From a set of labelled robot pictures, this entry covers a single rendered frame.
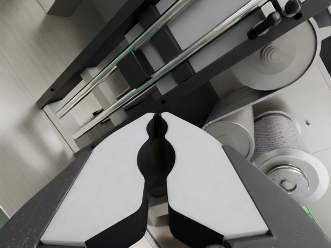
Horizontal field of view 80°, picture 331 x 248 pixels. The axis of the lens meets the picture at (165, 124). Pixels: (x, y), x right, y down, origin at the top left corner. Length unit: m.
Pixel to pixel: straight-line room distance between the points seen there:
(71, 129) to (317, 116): 0.74
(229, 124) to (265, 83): 0.11
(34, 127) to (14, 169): 0.09
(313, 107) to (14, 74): 0.83
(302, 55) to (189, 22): 0.21
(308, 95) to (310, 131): 0.13
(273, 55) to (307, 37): 0.14
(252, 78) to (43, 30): 0.56
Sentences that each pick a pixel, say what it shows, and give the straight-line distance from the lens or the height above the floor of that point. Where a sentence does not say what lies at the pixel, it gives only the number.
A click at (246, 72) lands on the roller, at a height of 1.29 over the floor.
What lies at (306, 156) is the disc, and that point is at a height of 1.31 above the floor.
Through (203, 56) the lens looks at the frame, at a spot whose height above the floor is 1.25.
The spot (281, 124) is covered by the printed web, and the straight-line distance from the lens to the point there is 0.63.
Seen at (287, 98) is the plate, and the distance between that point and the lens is 0.78.
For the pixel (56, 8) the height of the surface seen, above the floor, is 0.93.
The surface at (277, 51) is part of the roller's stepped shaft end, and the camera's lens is 0.31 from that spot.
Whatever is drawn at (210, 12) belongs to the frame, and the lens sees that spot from 0.33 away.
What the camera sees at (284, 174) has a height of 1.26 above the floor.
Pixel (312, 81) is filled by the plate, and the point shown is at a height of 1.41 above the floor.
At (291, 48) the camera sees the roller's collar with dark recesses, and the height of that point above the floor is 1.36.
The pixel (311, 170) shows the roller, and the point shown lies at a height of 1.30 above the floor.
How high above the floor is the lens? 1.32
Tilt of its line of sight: 30 degrees down
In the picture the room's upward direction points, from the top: 61 degrees clockwise
